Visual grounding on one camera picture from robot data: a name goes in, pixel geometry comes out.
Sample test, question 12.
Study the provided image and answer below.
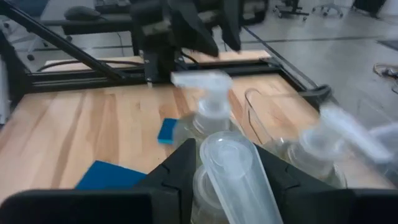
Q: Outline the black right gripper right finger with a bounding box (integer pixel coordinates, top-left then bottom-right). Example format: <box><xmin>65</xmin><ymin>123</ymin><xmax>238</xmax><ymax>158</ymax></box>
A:
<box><xmin>255</xmin><ymin>144</ymin><xmax>398</xmax><ymax>224</ymax></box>

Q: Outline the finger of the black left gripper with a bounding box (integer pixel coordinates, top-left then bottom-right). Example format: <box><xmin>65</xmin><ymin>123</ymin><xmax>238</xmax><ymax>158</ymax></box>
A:
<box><xmin>169</xmin><ymin>0</ymin><xmax>220</xmax><ymax>58</ymax></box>
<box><xmin>221</xmin><ymin>0</ymin><xmax>243</xmax><ymax>52</ymax></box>

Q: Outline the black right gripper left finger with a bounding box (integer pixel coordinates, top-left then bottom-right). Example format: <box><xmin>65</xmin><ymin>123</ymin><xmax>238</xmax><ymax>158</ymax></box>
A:
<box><xmin>0</xmin><ymin>138</ymin><xmax>198</xmax><ymax>224</ymax></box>

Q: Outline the clear pump soap bottle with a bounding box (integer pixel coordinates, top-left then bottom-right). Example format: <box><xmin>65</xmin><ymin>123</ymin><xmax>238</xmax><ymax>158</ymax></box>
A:
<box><xmin>190</xmin><ymin>130</ymin><xmax>284</xmax><ymax>224</ymax></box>
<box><xmin>368</xmin><ymin>123</ymin><xmax>398</xmax><ymax>184</ymax></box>
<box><xmin>170</xmin><ymin>70</ymin><xmax>246</xmax><ymax>150</ymax></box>
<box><xmin>264</xmin><ymin>102</ymin><xmax>394</xmax><ymax>189</ymax></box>

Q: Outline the blue sponge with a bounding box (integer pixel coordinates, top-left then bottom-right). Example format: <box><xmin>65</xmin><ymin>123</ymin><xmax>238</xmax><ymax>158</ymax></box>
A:
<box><xmin>74</xmin><ymin>160</ymin><xmax>147</xmax><ymax>190</ymax></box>
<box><xmin>157</xmin><ymin>117</ymin><xmax>178</xmax><ymax>146</ymax></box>

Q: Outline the grey computer desk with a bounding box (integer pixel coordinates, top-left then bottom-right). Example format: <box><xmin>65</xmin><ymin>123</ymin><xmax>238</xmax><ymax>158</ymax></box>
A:
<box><xmin>40</xmin><ymin>12</ymin><xmax>147</xmax><ymax>37</ymax></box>

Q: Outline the black office chair base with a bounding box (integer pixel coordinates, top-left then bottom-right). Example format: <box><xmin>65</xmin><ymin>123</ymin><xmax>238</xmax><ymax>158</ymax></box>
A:
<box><xmin>272</xmin><ymin>0</ymin><xmax>310</xmax><ymax>21</ymax></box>

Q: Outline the black computer mouse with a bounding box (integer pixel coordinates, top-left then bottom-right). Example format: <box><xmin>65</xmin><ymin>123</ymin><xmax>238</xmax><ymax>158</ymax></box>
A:
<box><xmin>63</xmin><ymin>5</ymin><xmax>102</xmax><ymax>22</ymax></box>

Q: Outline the clear plastic sponge bin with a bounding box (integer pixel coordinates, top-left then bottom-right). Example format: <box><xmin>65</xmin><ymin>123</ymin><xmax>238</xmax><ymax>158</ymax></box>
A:
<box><xmin>244</xmin><ymin>88</ymin><xmax>324</xmax><ymax>147</ymax></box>

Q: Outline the grey office chair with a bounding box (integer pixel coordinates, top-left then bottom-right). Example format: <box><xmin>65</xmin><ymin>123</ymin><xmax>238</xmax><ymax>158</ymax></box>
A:
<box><xmin>312</xmin><ymin>2</ymin><xmax>345</xmax><ymax>18</ymax></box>

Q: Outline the dark office chair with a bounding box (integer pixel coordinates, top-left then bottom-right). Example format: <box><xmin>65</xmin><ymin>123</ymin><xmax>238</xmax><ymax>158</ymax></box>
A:
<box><xmin>9</xmin><ymin>0</ymin><xmax>50</xmax><ymax>18</ymax></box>

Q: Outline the dark floor mat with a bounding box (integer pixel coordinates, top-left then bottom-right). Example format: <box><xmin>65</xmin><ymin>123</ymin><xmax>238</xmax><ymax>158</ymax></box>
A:
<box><xmin>376</xmin><ymin>39</ymin><xmax>398</xmax><ymax>52</ymax></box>

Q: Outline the black aluminium table frame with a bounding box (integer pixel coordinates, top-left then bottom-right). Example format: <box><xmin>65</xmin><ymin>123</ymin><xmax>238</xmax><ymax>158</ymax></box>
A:
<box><xmin>0</xmin><ymin>0</ymin><xmax>333</xmax><ymax>108</ymax></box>

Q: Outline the yellow black cable bundle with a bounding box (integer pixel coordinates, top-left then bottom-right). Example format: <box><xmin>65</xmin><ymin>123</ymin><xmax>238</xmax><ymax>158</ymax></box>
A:
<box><xmin>373</xmin><ymin>62</ymin><xmax>398</xmax><ymax>82</ymax></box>

